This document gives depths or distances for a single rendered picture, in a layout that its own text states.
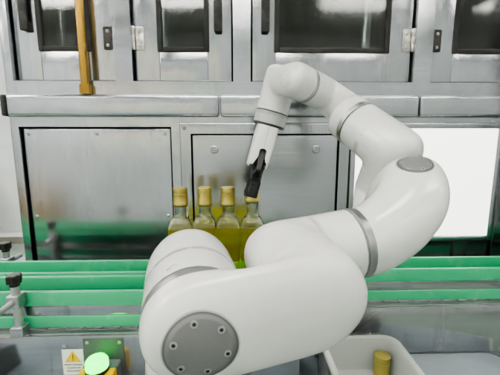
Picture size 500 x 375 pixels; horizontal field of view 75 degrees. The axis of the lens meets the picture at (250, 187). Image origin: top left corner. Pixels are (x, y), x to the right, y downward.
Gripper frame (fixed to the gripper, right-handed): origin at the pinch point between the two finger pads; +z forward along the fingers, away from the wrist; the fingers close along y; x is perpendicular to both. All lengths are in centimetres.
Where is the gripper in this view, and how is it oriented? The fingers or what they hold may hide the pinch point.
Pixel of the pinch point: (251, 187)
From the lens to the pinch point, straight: 79.1
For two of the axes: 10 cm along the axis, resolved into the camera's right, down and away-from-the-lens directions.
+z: -2.5, 9.6, 1.5
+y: 0.1, 1.5, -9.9
